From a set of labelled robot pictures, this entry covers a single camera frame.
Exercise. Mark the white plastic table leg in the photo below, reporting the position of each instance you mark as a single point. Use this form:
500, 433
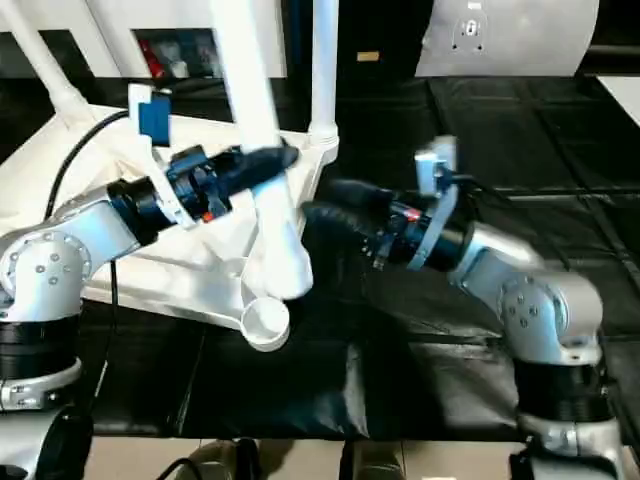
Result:
324, 75
250, 100
45, 75

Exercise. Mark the white plastic table top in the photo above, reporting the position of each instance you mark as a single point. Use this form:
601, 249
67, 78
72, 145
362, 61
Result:
100, 150

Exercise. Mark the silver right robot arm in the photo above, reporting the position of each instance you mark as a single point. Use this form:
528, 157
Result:
540, 300

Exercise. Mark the small white jar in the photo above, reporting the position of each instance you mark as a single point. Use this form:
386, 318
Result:
178, 68

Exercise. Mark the red bottle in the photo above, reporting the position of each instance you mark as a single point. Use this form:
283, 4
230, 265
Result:
151, 60

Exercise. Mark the black padded work mat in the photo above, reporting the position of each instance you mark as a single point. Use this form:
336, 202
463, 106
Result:
525, 150

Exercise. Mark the white glass-door cabinet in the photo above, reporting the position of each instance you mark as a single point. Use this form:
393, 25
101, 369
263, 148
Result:
175, 15

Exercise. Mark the black cabinet with gold label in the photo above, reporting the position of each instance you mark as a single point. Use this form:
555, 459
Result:
380, 30

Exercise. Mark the grey printed cushion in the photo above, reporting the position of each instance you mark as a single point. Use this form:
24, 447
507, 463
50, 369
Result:
525, 40

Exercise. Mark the white flat board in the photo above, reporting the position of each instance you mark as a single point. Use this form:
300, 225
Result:
622, 100

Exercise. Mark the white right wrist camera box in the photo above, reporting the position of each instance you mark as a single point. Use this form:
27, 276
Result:
435, 165

